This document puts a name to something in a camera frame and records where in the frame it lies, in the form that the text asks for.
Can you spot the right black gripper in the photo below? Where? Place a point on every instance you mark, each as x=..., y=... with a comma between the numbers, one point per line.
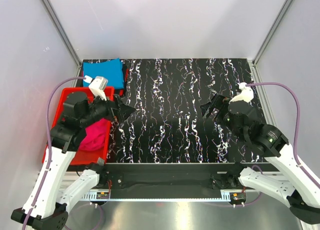
x=218, y=102

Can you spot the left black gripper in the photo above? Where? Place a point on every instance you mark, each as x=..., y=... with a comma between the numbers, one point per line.
x=123, y=110

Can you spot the pink t shirt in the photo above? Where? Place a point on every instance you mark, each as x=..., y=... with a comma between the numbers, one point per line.
x=95, y=136

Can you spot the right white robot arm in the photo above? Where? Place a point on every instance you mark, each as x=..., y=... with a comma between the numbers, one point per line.
x=299, y=194

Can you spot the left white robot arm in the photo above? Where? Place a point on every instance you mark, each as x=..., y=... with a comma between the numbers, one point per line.
x=47, y=208

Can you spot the blue folded t shirt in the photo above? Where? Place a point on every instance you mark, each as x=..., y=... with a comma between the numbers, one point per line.
x=111, y=70

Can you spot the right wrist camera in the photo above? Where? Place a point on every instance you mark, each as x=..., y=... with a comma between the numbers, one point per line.
x=246, y=93

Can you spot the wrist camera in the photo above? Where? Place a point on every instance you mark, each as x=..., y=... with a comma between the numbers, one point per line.
x=246, y=93
x=97, y=86

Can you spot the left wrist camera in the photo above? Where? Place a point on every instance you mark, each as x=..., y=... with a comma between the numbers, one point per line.
x=97, y=86

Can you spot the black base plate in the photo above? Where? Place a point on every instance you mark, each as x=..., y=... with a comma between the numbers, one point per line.
x=164, y=182

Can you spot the left aluminium frame post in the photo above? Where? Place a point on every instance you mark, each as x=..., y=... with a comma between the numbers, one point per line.
x=59, y=28

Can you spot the aluminium frame post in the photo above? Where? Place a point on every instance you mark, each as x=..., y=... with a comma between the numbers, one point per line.
x=272, y=31
x=59, y=28

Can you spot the right aluminium frame post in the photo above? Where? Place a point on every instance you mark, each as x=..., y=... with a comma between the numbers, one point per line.
x=272, y=31

